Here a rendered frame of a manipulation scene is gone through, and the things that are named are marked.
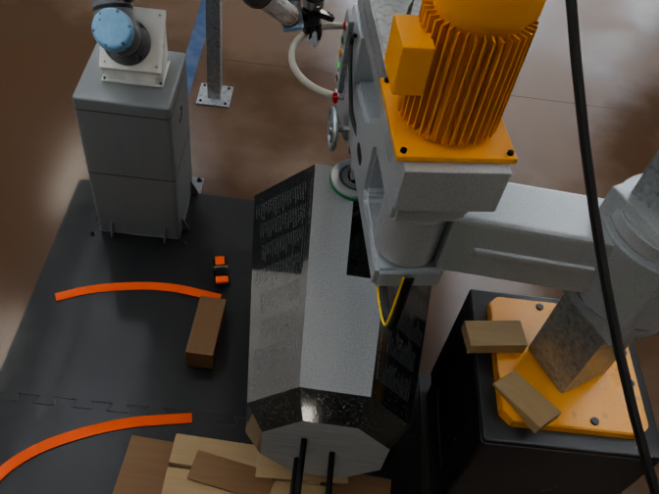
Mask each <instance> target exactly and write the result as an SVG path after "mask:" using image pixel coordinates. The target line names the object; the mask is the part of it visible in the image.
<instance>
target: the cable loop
mask: <svg viewBox="0 0 659 494"><path fill-rule="evenodd" d="M413 281H414V277H402V279H401V282H400V285H399V287H398V290H397V293H396V296H395V299H394V302H393V305H392V308H391V311H390V310H389V305H388V298H387V286H377V295H378V303H379V310H380V319H381V322H382V324H383V325H384V326H385V328H386V329H388V330H393V329H394V328H395V327H396V326H397V324H398V322H399V320H400V317H401V315H402V312H403V309H404V306H405V304H406V301H407V298H408V295H409V292H410V290H411V287H412V284H413Z"/></svg>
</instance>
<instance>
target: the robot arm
mask: <svg viewBox="0 0 659 494"><path fill-rule="evenodd" d="M133 1H136V0H91V5H92V10H93V17H94V18H93V21H92V26H91V28H92V33H93V36H94V38H95V40H96V41H97V43H98V44H99V45H100V46H101V47H102V48H104V49H105V51H106V53H107V55H108V56H109V57H110V58H111V59H112V60H113V61H115V62H116V63H118V64H120V65H124V66H133V65H137V64H139V63H140V62H142V61H143V60H144V59H145V58H146V57H147V55H148V54H149V51H150V48H151V38H150V34H149V32H148V30H147V28H146V27H145V26H144V25H143V24H142V23H141V22H139V21H138V20H136V19H135V17H134V10H133V5H132V2H133ZM242 1H243V2H244V3H245V4H246V5H247V6H249V7H251V8H253V9H261V10H263V11H264V12H266V13H267V14H269V15H270V16H272V17H273V18H275V19H276V20H278V21H279V22H281V23H282V29H283V31H285V32H290V31H296V30H301V29H303V32H304V33H305V34H306V35H307V34H310V35H308V36H307V38H308V44H314V48H316V47H317V45H318V44H319V42H320V40H321V37H322V22H321V20H320V19H323V20H326V21H329V22H333V20H334V19H335V17H334V15H333V14H332V13H330V12H327V11H324V10H322V9H323V7H324V0H303V6H304V7H302V8H301V1H300V0H242ZM313 31H314V32H313ZM311 33H312V34H311Z"/></svg>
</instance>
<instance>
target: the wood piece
mask: <svg viewBox="0 0 659 494"><path fill-rule="evenodd" d="M461 329H462V334H463V338H464V342H465V346H466V350H467V353H523V352H524V351H525V349H526V348H527V346H528V343H527V340H526V336H525V334H524V331H523V327H522V324H521V321H464V323H463V325H462V327H461Z"/></svg>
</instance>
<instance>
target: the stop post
mask: <svg viewBox="0 0 659 494"><path fill-rule="evenodd" d="M205 14H206V55H207V83H203V82H202V83H201V86H200V89H199V93H198V96H197V100H196V104H199V105H206V106H214V107H222V108H229V103H230V99H231V95H232V92H233V87H232V86H225V85H223V0H205Z"/></svg>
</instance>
